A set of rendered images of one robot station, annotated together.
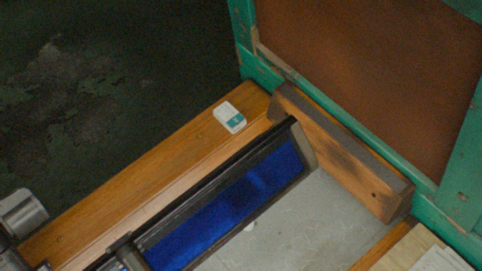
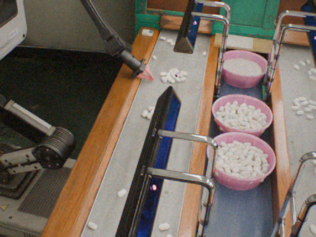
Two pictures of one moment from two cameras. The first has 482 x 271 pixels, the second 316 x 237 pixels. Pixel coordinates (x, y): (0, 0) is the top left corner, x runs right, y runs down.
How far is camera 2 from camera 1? 1.85 m
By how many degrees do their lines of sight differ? 38
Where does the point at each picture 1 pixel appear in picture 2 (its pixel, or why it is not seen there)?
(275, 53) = (153, 8)
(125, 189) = (136, 53)
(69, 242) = not seen: hidden behind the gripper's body
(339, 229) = (198, 44)
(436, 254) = not seen: hidden behind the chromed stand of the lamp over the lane
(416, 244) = (219, 36)
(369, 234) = (205, 42)
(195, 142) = (143, 40)
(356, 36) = not seen: outside the picture
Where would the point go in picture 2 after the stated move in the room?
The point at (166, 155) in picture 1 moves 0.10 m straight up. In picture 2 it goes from (138, 44) to (139, 28)
